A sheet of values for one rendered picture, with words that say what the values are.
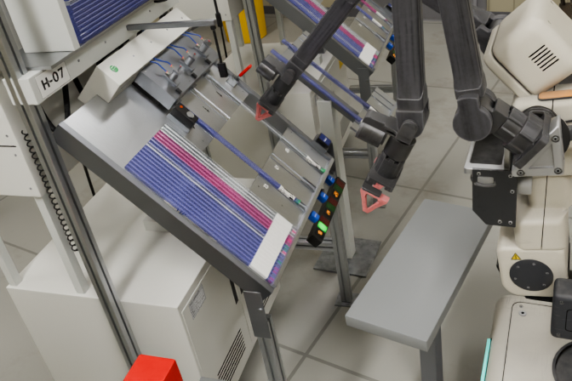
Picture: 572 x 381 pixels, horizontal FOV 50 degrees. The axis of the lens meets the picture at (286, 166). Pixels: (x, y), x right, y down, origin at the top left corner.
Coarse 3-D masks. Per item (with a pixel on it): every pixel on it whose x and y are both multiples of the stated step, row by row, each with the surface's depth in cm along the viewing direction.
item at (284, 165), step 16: (288, 128) 217; (304, 144) 218; (272, 160) 202; (288, 160) 207; (304, 160) 212; (320, 160) 218; (272, 176) 197; (288, 176) 202; (304, 176) 207; (320, 176) 212; (256, 192) 188; (272, 192) 192; (304, 192) 202; (272, 208) 188; (288, 208) 192; (304, 208) 197
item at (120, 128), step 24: (216, 72) 211; (96, 96) 172; (120, 96) 177; (144, 96) 183; (192, 96) 196; (216, 96) 204; (240, 96) 212; (72, 120) 162; (96, 120) 166; (120, 120) 172; (144, 120) 177; (168, 120) 183; (216, 120) 196; (96, 144) 162; (120, 144) 167; (144, 144) 172
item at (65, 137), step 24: (72, 144) 159; (96, 168) 161; (120, 168) 160; (120, 192) 163; (144, 192) 160; (168, 216) 162; (192, 240) 164; (216, 264) 167; (240, 264) 165; (264, 288) 166
